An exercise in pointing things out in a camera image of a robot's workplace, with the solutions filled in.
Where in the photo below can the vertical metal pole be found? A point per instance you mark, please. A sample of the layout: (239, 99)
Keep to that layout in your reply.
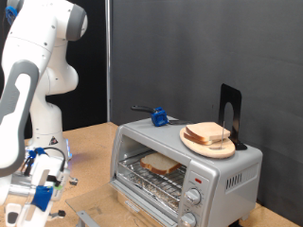
(108, 63)

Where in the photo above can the silver oven knob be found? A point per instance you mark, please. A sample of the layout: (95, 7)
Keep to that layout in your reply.
(193, 196)
(188, 219)

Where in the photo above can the round wooden board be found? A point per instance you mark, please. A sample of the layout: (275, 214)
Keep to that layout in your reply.
(214, 150)

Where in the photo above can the black metal bookend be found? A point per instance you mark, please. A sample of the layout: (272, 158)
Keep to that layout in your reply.
(235, 97)

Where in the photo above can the white bread slice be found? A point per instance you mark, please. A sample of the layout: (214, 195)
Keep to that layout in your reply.
(159, 163)
(208, 130)
(195, 139)

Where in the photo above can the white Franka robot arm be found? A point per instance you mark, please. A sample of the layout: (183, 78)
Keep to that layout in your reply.
(31, 63)

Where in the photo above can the silver toaster oven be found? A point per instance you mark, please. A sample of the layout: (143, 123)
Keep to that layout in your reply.
(221, 170)

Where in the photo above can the metal spatula with blue block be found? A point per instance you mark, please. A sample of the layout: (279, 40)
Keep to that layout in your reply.
(159, 117)

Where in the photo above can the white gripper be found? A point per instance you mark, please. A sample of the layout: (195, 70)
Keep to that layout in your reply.
(47, 167)

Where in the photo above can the thin metal pin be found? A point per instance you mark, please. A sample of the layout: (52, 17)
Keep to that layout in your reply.
(222, 138)

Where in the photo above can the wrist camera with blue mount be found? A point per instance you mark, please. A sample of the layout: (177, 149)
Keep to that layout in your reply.
(42, 198)

